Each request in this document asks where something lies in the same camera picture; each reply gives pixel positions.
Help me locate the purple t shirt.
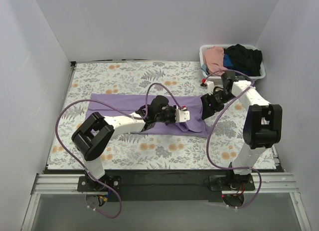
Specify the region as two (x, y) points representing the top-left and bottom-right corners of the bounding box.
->
(90, 93), (209, 138)

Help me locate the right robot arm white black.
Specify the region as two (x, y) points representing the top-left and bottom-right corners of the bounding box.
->
(201, 70), (283, 191)

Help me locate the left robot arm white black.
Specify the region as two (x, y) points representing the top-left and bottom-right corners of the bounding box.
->
(72, 95), (190, 191)

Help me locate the white plastic laundry basket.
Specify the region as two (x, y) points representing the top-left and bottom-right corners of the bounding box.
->
(199, 44), (266, 85)

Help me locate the floral patterned table cloth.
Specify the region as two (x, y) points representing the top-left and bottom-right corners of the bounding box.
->
(46, 60), (280, 171)

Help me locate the blue t shirt in basket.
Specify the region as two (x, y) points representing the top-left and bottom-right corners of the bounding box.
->
(223, 54), (250, 76)

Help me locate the pink t shirt in basket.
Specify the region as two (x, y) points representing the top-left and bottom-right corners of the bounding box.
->
(203, 46), (228, 76)

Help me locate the black t shirt in basket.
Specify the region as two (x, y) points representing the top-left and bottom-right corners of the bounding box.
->
(224, 44), (263, 77)

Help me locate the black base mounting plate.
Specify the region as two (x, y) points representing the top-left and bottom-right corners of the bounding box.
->
(77, 168), (256, 203)

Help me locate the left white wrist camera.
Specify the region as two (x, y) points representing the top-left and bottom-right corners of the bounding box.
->
(175, 106), (190, 123)

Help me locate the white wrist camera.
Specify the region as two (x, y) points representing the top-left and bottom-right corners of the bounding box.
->
(200, 78), (215, 95)
(175, 106), (190, 123)

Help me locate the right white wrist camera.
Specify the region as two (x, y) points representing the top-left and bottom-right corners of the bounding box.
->
(200, 78), (215, 95)

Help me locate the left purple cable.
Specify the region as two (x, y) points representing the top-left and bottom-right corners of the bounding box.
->
(55, 83), (186, 219)

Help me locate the aluminium frame rail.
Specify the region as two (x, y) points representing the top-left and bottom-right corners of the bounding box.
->
(21, 173), (311, 231)

